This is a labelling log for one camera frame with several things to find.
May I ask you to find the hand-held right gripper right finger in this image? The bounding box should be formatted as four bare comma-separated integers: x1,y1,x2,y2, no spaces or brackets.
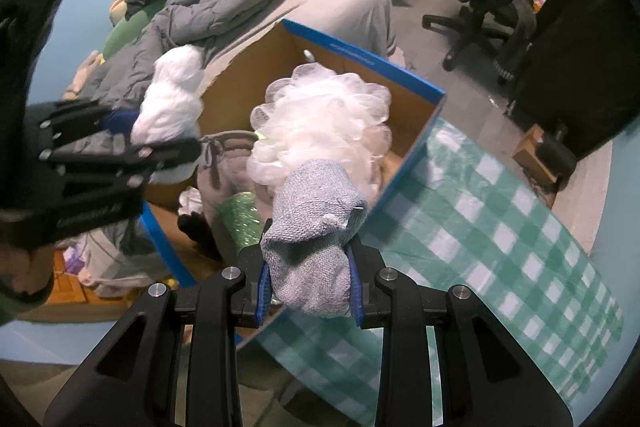
344,238,573,427

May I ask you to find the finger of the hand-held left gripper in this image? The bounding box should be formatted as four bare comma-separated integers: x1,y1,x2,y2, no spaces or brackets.
42,99,142,144
40,136,202,234

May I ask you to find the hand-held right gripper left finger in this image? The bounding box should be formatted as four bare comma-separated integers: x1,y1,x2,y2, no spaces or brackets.
44,219,275,427

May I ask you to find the white cloth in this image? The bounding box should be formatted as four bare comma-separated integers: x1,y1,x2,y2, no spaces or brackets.
131,44,205,145

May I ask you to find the white patterned sock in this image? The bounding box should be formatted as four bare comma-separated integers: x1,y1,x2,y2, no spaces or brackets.
178,187,205,217

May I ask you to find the grey mitten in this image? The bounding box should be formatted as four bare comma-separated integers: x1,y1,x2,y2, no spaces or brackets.
196,132,275,258

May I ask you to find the green beaded gel tube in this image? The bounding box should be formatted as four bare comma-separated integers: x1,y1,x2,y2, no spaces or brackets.
217,192,264,249

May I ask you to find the light blue sock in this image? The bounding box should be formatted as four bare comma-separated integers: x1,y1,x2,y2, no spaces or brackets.
261,159,370,319

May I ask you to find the blue cardboard box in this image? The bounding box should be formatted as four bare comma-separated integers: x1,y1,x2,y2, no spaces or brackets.
140,19,447,350

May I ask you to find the person's left forearm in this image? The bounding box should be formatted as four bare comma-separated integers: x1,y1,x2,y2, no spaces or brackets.
0,232,55,325

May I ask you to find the pile of clothes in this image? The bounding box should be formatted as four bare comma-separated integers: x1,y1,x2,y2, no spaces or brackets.
55,222,168,300

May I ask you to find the green checkered tablecloth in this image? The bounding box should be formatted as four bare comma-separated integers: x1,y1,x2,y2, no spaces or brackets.
255,117,625,413

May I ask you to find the white mesh bath pouf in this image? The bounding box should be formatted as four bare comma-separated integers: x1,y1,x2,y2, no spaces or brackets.
247,64,393,202

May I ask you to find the small cardboard box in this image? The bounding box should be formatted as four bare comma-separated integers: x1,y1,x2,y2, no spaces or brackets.
512,124,558,194

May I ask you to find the bed with grey sheet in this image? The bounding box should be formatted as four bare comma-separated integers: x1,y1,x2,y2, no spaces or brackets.
200,0,397,72

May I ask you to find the black cylindrical device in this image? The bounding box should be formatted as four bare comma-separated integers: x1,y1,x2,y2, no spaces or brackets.
537,129,577,180

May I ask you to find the black cabinet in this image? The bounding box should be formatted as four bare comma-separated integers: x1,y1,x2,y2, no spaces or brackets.
515,0,640,158

